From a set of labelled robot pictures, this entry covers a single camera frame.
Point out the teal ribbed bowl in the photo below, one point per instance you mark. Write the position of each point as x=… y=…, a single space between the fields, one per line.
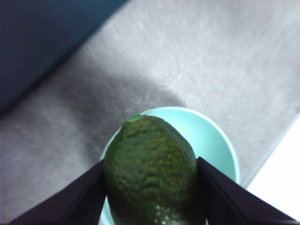
x=211 y=140

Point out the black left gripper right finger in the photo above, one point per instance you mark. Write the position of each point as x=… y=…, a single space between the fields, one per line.
x=229 y=204

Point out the green avocado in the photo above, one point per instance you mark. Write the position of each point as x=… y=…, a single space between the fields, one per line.
x=150 y=168

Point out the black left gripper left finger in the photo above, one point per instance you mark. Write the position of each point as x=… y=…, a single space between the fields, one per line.
x=77 y=201

